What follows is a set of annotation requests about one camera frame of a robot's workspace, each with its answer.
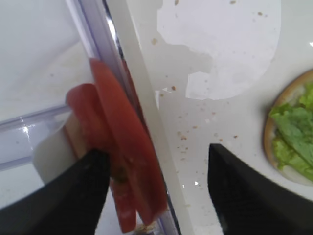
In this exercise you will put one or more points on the red tomato slice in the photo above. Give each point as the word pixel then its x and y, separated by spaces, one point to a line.
pixel 88 114
pixel 142 165

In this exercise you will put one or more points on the white pusher block tomato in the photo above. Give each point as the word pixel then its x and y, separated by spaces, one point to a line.
pixel 60 150

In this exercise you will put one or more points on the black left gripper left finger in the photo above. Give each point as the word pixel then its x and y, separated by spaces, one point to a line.
pixel 71 204

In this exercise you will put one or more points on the bottom bun on tray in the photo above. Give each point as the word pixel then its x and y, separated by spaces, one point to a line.
pixel 288 95

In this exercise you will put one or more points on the red tomato slice back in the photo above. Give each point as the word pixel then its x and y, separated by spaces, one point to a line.
pixel 88 114

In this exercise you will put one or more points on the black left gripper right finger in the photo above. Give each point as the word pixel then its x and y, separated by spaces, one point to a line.
pixel 248 203

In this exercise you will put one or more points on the red tomato slice front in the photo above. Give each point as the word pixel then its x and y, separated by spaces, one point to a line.
pixel 142 165

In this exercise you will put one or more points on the white metal tray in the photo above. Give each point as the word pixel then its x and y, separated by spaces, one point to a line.
pixel 207 71

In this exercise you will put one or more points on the lettuce leaf on bun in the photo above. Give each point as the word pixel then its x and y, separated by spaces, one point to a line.
pixel 293 141

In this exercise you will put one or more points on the clear pusher track upper left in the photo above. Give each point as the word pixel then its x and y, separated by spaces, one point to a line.
pixel 19 136

